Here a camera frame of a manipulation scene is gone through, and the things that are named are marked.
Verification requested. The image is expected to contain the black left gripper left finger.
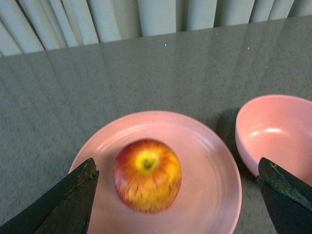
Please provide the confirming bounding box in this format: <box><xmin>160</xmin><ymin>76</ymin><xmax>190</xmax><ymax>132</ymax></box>
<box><xmin>0</xmin><ymin>158</ymin><xmax>99</xmax><ymax>234</ymax></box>

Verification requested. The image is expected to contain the pink plate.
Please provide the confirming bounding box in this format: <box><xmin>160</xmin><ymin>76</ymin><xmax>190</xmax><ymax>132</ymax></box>
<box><xmin>71</xmin><ymin>111</ymin><xmax>242</xmax><ymax>234</ymax></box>

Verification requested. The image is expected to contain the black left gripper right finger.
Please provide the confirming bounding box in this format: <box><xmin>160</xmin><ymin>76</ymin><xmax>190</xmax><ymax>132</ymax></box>
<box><xmin>257</xmin><ymin>157</ymin><xmax>312</xmax><ymax>234</ymax></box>

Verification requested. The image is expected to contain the white pleated curtain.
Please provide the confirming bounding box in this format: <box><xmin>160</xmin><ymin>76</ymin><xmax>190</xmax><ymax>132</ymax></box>
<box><xmin>0</xmin><ymin>0</ymin><xmax>312</xmax><ymax>57</ymax></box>

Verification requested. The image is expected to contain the pink bowl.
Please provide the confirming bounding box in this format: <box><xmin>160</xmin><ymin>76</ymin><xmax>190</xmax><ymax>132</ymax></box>
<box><xmin>235</xmin><ymin>95</ymin><xmax>312</xmax><ymax>184</ymax></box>

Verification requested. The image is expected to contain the red yellow apple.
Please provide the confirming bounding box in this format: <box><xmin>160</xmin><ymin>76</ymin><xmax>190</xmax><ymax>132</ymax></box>
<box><xmin>113</xmin><ymin>139</ymin><xmax>182</xmax><ymax>214</ymax></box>

